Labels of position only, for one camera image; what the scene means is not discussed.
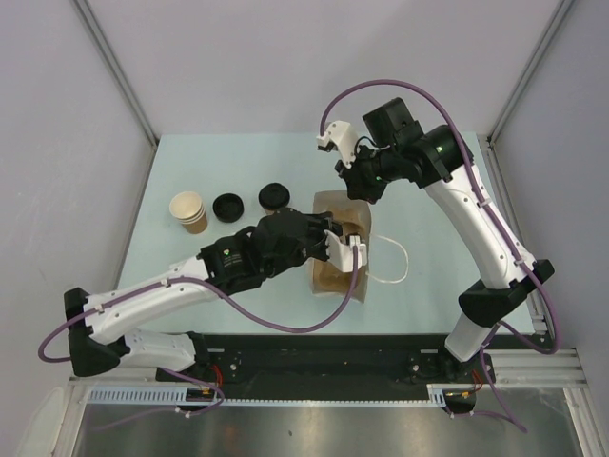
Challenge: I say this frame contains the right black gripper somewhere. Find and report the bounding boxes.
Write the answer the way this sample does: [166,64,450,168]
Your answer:
[335,142,401,206]

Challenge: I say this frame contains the black plastic cup lid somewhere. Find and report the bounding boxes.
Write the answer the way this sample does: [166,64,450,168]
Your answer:
[258,183,291,211]

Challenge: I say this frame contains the light blue paper bag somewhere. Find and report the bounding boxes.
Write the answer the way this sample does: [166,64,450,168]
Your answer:
[309,190,409,303]

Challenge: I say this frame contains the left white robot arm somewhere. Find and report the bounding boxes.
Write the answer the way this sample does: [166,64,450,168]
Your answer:
[64,209,343,381]

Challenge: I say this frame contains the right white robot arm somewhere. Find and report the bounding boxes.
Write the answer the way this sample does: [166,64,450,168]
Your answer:
[318,98,555,382]

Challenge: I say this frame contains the stack of black lids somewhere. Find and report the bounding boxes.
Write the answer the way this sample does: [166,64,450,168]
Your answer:
[212,193,245,224]

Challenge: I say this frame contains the stack of paper cups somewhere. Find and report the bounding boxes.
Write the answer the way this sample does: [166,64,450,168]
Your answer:
[169,191,208,234]

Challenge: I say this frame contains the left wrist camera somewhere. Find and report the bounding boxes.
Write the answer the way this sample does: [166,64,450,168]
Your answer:
[327,233,368,273]

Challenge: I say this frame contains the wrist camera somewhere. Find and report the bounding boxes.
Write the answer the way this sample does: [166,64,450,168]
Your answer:
[327,233,368,273]
[316,121,359,169]

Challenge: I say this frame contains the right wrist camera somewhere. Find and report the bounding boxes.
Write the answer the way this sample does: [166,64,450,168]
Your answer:
[316,121,359,169]

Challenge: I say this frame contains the white slotted cable duct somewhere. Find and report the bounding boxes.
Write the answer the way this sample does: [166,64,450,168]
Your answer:
[87,385,446,408]

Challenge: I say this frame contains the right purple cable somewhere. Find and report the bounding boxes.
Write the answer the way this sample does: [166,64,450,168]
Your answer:
[319,79,565,434]

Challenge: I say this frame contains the purple cable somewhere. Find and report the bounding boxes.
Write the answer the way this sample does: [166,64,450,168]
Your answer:
[319,79,565,434]
[37,245,365,420]

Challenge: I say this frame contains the aluminium frame post right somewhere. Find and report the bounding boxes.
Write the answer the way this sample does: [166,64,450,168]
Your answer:
[486,0,578,147]

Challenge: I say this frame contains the aluminium frame post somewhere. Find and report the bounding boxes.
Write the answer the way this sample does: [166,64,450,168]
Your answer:
[70,0,160,150]
[486,0,578,147]

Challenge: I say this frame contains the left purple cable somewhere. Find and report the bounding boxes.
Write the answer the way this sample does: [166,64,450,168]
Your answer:
[37,245,365,420]

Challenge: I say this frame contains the aluminium frame post left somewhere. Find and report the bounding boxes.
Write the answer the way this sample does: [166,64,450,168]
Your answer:
[70,0,160,150]

